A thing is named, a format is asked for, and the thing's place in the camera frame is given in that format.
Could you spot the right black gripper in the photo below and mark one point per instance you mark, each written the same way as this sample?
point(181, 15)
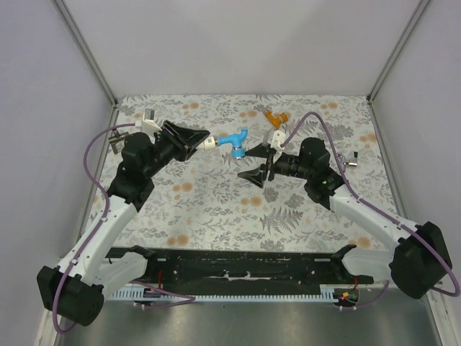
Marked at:
point(258, 176)

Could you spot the floral patterned mat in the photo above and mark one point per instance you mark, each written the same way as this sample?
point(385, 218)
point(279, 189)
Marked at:
point(202, 204)

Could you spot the orange plastic faucet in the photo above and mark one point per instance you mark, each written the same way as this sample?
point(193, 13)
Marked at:
point(276, 119)

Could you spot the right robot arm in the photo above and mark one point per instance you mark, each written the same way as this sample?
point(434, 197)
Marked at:
point(416, 256)

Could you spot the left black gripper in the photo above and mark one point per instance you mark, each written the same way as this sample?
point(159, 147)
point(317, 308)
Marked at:
point(184, 140)

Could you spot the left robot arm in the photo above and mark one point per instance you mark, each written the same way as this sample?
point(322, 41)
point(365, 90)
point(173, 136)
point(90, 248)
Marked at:
point(77, 287)

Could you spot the aluminium frame post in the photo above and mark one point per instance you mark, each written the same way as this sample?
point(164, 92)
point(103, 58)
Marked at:
point(400, 44)
point(77, 36)

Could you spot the white plastic elbow fitting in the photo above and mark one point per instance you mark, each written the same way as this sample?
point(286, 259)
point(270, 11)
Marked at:
point(208, 144)

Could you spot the small chrome faucet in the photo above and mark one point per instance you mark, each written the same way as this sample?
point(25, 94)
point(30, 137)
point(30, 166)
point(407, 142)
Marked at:
point(349, 162)

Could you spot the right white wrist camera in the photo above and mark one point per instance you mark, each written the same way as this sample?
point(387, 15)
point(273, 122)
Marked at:
point(274, 139)

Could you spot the left aluminium frame post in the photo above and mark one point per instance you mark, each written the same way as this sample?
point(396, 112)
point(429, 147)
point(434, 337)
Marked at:
point(77, 36)

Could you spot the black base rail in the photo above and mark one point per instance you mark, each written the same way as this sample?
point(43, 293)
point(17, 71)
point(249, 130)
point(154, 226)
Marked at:
point(233, 273)

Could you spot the dark metal faucet left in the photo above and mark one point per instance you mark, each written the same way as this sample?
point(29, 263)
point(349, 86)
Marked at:
point(117, 139)

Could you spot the right aluminium frame post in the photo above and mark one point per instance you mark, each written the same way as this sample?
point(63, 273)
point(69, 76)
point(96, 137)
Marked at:
point(400, 44)

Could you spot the blue plastic faucet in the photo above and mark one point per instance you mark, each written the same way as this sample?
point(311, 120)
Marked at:
point(236, 141)

